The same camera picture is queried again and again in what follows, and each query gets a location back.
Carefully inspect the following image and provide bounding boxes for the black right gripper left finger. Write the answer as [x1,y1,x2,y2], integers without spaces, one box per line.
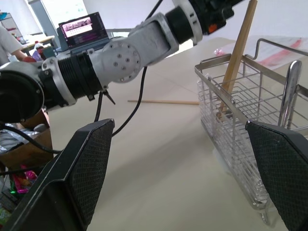
[0,118,116,231]

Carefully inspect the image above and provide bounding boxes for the colourful snack packets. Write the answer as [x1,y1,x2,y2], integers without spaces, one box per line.
[8,163,39,196]

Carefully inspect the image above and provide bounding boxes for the metal wire basket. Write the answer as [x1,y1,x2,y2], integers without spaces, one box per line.
[194,38,308,226]

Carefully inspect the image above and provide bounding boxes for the metal utensil handle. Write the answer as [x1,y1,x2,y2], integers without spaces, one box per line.
[278,60,303,128]

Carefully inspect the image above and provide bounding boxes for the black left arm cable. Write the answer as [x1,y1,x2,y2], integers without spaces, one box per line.
[94,0,165,137]

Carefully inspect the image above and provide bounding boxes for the open laptop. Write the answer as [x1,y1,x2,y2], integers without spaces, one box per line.
[58,12,111,55]

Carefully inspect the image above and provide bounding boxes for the wooden chopstick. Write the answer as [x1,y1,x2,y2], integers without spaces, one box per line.
[217,0,258,118]
[127,99,200,106]

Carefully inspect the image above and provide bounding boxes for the brown cardboard box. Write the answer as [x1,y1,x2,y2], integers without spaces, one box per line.
[0,108,54,170]

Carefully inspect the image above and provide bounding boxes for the person in grey shirt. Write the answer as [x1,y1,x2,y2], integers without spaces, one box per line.
[0,25,37,65]

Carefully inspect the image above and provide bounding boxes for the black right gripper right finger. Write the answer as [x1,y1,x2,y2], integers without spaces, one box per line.
[245,120,308,231]

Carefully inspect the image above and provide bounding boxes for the purple bottle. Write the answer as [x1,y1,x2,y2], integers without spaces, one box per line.
[32,41,47,61]

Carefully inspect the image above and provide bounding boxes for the clear plastic bag red print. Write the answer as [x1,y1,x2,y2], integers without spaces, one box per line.
[213,35,308,71]

